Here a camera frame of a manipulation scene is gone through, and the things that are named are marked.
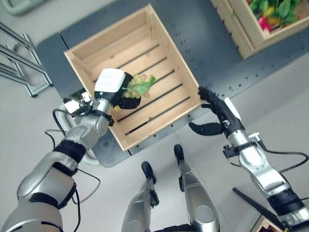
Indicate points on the red pink fruit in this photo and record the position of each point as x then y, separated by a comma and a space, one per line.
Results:
265, 23

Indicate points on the green grape bunch with leaf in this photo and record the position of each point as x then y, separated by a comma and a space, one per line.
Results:
138, 87

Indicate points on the shiny metal bracket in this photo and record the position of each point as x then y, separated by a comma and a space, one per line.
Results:
72, 104

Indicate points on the black thin rod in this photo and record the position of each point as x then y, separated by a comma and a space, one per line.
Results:
256, 204

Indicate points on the silver left robot leg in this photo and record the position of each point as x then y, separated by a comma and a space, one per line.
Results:
138, 207

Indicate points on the yellow fruit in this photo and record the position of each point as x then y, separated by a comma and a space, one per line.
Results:
269, 10

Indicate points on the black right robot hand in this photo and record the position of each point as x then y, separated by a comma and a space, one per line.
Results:
229, 118

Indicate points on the grey rounded plastic object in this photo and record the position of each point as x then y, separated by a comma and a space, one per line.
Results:
19, 8

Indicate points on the small wooden box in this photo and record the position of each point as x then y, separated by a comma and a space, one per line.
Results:
264, 224

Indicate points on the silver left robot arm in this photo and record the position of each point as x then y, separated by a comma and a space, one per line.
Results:
48, 181

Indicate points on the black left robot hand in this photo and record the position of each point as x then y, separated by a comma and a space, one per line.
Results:
109, 81

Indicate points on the wooden crate holding fruits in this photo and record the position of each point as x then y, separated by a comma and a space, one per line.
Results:
246, 31

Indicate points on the empty slatted wooden crate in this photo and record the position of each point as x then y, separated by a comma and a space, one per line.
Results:
154, 60

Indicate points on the orange fruit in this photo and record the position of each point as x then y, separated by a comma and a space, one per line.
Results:
274, 20

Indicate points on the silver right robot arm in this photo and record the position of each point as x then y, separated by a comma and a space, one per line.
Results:
258, 162

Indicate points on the aluminium profile frame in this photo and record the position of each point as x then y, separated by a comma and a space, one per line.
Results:
21, 60

